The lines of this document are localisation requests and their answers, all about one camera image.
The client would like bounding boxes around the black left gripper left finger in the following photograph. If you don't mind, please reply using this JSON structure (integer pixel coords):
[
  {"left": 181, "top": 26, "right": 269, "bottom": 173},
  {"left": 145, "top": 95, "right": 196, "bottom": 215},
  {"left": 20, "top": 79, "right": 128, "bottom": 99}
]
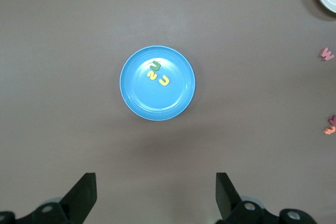
[{"left": 0, "top": 172, "right": 97, "bottom": 224}]

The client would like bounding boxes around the blue plate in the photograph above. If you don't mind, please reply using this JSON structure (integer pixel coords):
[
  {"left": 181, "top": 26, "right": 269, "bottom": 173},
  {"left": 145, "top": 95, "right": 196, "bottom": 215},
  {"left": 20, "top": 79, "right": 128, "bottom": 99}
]
[{"left": 119, "top": 45, "right": 196, "bottom": 122}]

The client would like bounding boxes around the green letter u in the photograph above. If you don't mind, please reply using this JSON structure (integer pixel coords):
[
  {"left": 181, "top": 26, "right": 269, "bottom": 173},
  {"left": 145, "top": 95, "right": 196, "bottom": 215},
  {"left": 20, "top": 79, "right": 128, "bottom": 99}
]
[{"left": 149, "top": 60, "right": 162, "bottom": 72}]

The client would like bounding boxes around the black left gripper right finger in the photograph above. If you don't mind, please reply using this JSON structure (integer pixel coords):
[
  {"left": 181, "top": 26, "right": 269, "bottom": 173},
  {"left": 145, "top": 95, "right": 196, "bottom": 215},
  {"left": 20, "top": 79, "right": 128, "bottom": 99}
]
[{"left": 215, "top": 172, "right": 318, "bottom": 224}]

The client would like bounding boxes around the brown table cover sheet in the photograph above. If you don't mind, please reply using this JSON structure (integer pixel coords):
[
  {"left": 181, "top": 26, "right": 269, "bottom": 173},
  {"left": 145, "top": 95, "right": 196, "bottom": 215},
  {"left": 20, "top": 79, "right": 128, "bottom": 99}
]
[{"left": 0, "top": 0, "right": 336, "bottom": 224}]

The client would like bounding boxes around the pink letter w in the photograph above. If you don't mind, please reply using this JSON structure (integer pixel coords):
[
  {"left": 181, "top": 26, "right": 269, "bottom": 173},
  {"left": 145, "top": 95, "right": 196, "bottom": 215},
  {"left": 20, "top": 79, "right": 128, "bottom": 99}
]
[{"left": 319, "top": 47, "right": 335, "bottom": 61}]

